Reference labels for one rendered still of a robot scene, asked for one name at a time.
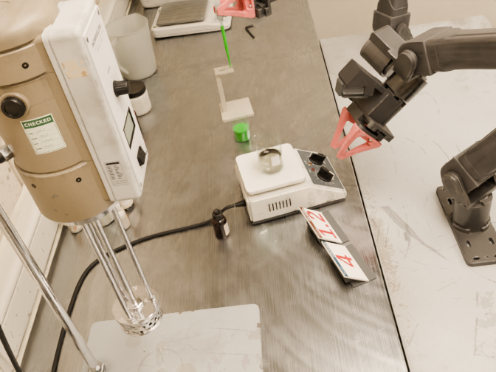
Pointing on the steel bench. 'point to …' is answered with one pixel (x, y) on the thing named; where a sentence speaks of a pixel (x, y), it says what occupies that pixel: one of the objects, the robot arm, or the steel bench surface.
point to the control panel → (318, 170)
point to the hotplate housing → (288, 198)
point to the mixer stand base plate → (184, 343)
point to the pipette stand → (227, 108)
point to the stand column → (47, 291)
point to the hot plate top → (257, 184)
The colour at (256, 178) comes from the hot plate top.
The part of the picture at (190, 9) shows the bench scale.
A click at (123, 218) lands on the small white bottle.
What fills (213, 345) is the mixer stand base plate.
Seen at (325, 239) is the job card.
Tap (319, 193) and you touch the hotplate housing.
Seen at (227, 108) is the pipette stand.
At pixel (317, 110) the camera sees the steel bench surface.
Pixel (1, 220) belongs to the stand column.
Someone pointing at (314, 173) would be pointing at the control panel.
